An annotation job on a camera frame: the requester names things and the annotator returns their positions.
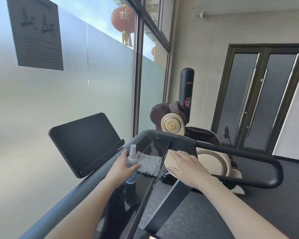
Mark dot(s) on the beige cloth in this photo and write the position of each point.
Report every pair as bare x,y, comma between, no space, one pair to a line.
168,161

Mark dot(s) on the grey fluffy cloth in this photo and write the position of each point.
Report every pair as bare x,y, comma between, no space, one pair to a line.
149,164

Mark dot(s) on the dark glass double door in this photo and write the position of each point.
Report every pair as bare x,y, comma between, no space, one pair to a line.
239,97

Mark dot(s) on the person's left hand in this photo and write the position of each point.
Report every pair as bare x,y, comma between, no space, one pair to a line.
119,171

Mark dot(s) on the white blue spray bottle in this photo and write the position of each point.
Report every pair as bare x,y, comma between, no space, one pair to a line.
132,153

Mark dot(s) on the small orange lantern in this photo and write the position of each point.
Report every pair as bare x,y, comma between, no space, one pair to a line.
153,50

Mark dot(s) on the large red lantern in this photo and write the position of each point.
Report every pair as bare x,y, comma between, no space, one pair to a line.
123,19

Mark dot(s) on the beige brown massage chair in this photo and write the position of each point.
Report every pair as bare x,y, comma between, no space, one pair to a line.
173,125

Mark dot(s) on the dark grey treadmill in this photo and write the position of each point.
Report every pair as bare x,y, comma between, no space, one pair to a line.
239,153

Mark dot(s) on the small black stand device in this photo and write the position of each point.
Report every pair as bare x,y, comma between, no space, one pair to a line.
226,133

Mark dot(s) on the person's right hand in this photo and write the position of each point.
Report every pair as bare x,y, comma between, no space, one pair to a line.
189,169

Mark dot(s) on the black punching bag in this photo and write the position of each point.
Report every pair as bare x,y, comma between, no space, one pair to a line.
186,89

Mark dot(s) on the person's right forearm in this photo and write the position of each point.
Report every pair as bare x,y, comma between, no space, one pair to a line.
234,209

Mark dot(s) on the black console screen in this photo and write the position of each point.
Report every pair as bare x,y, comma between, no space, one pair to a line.
84,141

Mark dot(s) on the white security camera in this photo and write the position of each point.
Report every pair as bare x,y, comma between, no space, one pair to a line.
202,14

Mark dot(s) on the grey instruction poster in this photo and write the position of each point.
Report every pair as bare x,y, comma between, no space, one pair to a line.
37,34

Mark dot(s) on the person's left forearm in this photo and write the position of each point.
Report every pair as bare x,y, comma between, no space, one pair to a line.
84,211

